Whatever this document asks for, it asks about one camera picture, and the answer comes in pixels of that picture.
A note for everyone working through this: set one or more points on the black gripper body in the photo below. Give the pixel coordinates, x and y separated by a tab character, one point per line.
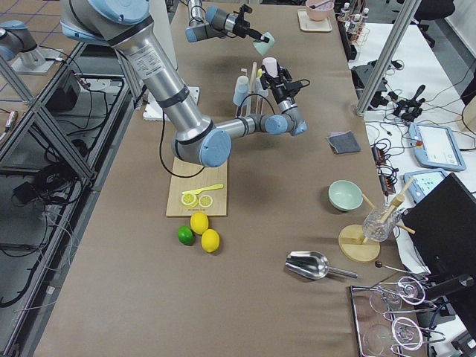
280	91
243	27

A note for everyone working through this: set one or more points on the green plastic cup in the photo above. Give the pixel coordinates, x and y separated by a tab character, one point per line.
262	47

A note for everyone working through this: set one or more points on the pink plastic cup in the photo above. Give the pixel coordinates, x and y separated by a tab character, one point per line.
271	67

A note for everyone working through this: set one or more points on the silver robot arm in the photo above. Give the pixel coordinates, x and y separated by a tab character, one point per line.
127	26
218	23

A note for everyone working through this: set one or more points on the grey plastic cup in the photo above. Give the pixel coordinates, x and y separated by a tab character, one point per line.
259	89

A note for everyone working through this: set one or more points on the white plastic cup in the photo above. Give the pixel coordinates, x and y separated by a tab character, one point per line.
242	80

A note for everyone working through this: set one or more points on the blue plastic cup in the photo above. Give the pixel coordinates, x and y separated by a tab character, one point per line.
240	94

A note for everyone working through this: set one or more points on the cream plastic tray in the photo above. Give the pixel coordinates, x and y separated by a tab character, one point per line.
308	25

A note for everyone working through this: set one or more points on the pink bowl of ice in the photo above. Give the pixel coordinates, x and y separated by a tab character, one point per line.
319	10

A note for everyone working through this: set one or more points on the grey folded cloth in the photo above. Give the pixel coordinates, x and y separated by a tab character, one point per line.
343	142

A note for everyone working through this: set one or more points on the wooden cutting board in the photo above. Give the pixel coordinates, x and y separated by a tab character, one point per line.
212	202

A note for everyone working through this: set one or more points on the green ceramic bowl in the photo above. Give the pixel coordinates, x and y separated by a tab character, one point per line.
345	195

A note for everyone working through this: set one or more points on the yellow plastic knife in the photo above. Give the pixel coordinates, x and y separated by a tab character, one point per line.
197	191

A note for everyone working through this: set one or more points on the teach pendant tablet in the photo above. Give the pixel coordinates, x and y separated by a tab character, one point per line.
435	146
424	182

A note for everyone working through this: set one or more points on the yellow lemon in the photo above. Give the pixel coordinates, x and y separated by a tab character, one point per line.
199	223
210	240

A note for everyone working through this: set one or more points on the clear glass on mug tree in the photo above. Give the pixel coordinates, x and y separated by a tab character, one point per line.
377	229

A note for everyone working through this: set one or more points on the wooden mug tree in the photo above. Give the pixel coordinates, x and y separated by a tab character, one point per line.
361	243

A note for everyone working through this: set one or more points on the green lime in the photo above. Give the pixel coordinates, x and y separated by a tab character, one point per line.
185	235

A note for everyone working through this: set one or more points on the metal scoop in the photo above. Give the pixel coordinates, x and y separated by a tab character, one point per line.
314	265

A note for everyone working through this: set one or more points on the black monitor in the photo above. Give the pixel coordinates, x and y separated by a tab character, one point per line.
444	224

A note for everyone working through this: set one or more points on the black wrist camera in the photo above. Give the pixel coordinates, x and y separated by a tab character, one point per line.
242	11
296	86

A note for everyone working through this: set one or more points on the white wire cup holder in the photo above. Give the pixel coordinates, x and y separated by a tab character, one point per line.
255	101

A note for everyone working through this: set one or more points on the aluminium frame post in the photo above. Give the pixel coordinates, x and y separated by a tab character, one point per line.
392	43

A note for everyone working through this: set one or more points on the wire wine glass rack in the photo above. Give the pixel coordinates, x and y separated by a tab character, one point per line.
384	317

